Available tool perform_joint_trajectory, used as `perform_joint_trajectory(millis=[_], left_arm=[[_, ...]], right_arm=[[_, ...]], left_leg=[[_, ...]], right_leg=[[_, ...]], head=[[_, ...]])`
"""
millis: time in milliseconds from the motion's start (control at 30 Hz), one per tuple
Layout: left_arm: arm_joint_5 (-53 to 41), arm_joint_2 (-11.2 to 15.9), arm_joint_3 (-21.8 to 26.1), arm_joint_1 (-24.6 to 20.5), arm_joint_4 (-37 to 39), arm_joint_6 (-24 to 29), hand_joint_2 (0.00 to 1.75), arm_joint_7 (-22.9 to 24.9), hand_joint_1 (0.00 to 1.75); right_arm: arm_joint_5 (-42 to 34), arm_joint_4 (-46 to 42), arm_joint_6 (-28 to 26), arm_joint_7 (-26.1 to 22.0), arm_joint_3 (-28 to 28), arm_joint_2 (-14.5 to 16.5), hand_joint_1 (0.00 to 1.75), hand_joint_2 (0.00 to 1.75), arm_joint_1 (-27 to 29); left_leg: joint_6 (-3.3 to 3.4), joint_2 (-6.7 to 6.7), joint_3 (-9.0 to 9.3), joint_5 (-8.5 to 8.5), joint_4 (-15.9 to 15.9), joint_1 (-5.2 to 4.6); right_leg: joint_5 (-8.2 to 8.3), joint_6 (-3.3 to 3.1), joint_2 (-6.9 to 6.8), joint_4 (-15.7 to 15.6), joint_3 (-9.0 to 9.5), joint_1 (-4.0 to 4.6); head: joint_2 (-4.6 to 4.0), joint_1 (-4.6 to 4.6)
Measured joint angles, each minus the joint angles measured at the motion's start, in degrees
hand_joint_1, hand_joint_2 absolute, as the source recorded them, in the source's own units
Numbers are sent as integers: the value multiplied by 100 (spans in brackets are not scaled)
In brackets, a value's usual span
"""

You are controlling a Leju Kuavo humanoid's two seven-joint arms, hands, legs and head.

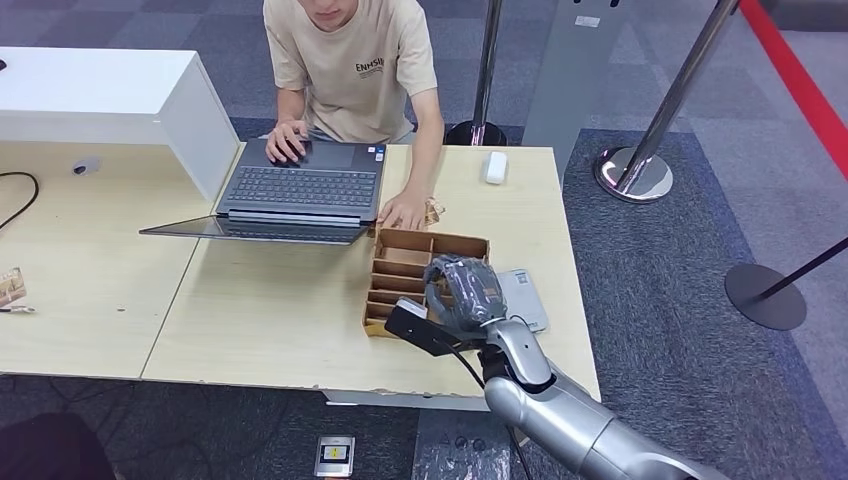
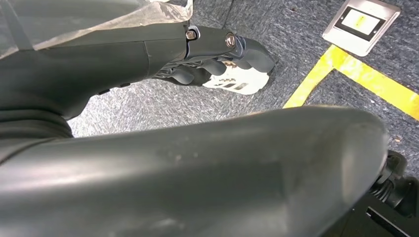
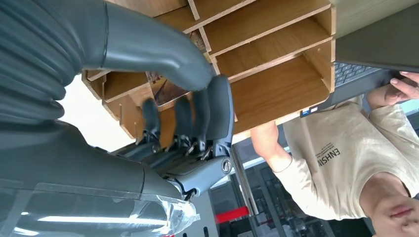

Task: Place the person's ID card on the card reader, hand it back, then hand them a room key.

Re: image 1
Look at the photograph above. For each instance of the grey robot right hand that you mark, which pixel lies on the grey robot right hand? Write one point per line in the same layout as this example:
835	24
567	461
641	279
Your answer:
470	291

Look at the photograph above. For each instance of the person's left hand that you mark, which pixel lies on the person's left hand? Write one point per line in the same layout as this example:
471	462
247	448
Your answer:
404	210

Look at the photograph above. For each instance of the person's right hand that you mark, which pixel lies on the person's right hand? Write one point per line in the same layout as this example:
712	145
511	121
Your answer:
288	142

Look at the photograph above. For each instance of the wooden card organizer box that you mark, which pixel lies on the wooden card organizer box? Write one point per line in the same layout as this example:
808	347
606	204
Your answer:
397	265

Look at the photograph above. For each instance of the person's left forearm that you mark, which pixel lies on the person's left forearm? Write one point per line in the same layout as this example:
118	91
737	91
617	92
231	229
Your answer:
427	139

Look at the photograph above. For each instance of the person's right forearm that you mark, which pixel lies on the person's right forearm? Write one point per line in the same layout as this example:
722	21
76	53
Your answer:
289	107

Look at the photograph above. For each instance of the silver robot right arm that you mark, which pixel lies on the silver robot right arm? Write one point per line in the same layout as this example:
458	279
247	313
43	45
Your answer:
563	414

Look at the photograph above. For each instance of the gold patterned card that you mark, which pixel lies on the gold patterned card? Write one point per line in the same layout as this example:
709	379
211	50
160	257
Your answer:
434	210

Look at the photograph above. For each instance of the grey card reader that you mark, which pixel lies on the grey card reader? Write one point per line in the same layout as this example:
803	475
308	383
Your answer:
526	298

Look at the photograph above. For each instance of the person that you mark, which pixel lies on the person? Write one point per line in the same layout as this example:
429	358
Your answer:
358	66

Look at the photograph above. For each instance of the brown patterned card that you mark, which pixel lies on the brown patterned card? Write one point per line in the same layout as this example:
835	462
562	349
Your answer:
10	287

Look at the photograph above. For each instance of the dark grey open laptop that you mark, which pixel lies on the dark grey open laptop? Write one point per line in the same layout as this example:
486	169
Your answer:
305	187

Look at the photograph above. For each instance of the small white device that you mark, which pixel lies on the small white device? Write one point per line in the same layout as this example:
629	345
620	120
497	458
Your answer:
495	167

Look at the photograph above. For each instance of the chrome stanchion black base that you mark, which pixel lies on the chrome stanchion black base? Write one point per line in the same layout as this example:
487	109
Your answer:
487	66

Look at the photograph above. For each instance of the white counter box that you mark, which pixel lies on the white counter box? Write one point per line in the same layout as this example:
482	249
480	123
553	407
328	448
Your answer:
99	94

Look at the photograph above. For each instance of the floor socket plate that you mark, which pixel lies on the floor socket plate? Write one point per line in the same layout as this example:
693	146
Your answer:
334	456

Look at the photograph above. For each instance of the black stanchion round base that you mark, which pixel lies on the black stanchion round base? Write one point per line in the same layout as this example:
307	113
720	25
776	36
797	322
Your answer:
765	297

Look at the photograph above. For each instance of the red barrier belt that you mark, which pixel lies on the red barrier belt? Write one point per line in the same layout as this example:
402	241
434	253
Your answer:
795	73

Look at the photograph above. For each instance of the pale wrist camera black mount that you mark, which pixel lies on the pale wrist camera black mount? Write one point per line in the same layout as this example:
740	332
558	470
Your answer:
414	324

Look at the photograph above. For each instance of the plastic wrapped grey base plate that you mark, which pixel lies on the plastic wrapped grey base plate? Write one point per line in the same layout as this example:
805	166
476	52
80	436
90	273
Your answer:
450	452

